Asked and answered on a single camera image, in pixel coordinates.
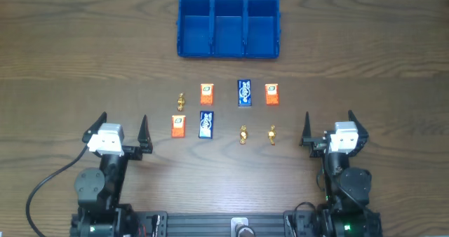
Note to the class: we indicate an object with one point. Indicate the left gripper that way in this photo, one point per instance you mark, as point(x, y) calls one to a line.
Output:
point(132, 153)

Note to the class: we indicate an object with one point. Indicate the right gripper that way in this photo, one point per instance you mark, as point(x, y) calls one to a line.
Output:
point(319, 146)

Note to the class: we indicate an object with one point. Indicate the orange candy box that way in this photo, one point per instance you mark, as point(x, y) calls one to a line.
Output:
point(178, 126)
point(207, 94)
point(271, 94)

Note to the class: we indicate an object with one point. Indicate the gold candy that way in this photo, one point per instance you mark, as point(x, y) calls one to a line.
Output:
point(271, 134)
point(181, 101)
point(243, 134)

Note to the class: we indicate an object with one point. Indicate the blue candy pack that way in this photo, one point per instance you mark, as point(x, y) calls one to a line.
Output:
point(244, 93)
point(206, 125)

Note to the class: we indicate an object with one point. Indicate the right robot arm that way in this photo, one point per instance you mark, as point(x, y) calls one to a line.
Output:
point(356, 184)

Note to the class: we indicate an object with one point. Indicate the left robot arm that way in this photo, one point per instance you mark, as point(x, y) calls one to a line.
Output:
point(89, 184)

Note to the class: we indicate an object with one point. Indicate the blue tray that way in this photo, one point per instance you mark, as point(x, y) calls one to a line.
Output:
point(228, 37)

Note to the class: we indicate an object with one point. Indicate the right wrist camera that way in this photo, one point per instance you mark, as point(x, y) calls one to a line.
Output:
point(344, 137)

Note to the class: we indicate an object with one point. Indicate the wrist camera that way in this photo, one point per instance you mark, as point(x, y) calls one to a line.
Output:
point(107, 139)
point(344, 137)

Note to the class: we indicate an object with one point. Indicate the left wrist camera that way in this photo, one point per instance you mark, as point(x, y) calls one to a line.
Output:
point(107, 139)

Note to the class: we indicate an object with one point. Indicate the mounting rail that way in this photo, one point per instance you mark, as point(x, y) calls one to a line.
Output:
point(203, 224)

